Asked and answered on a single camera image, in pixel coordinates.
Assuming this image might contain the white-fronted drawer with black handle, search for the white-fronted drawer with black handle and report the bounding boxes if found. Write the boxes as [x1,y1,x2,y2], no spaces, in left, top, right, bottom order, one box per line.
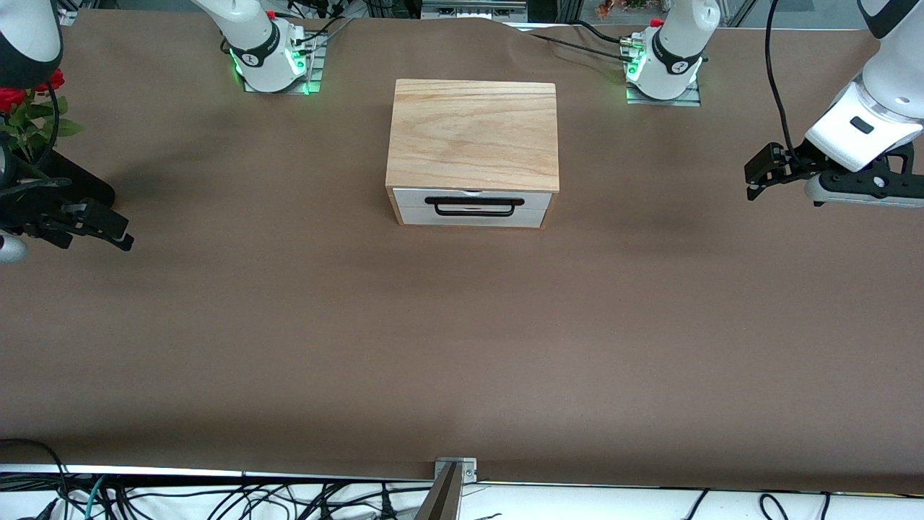
[393,188,554,229]

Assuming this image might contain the black cylindrical vase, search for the black cylindrical vase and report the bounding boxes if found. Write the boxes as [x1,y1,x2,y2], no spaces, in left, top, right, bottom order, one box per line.
[29,148,116,210]

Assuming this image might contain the red artificial rose stem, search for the red artificial rose stem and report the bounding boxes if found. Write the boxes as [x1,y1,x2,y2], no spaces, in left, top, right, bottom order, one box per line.
[0,69,84,165]

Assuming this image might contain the orange dried foliage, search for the orange dried foliage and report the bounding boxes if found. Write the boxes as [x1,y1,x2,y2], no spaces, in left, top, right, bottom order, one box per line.
[596,0,652,20]

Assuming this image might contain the light wooden cabinet box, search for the light wooden cabinet box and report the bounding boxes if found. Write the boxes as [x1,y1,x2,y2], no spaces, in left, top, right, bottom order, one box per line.
[385,78,562,230]

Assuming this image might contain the grey metal rack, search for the grey metal rack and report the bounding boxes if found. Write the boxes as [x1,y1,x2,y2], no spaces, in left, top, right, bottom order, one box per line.
[421,0,528,22]

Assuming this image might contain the brown table cover cloth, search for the brown table cover cloth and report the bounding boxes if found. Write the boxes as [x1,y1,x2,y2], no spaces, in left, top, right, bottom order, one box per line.
[0,9,924,495]

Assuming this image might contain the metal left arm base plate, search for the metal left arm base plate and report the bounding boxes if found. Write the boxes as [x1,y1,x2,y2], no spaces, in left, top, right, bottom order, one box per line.
[625,79,702,108]

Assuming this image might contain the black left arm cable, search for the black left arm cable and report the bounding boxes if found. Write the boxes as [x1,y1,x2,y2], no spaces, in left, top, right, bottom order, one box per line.
[764,0,803,160]

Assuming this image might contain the black looped cable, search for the black looped cable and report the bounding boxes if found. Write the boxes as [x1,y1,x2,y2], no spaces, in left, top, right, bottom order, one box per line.
[0,438,71,520]

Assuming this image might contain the thick black table cable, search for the thick black table cable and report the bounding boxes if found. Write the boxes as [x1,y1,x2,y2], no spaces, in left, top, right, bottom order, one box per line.
[533,31,640,59]

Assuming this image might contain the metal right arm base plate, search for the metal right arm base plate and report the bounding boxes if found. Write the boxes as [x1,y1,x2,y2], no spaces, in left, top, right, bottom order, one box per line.
[242,32,327,96]

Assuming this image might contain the teal cable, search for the teal cable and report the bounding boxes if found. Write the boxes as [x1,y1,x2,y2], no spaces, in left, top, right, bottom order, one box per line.
[81,475,110,520]

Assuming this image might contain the tangled black cables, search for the tangled black cables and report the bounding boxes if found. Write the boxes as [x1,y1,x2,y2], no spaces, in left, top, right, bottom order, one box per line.
[69,477,434,520]

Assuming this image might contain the grey metal bracket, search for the grey metal bracket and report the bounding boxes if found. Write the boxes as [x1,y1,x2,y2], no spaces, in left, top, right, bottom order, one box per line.
[434,456,479,483]

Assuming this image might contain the dark tapered metal post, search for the dark tapered metal post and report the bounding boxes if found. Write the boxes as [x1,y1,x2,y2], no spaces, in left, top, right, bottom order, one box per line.
[415,462,463,520]

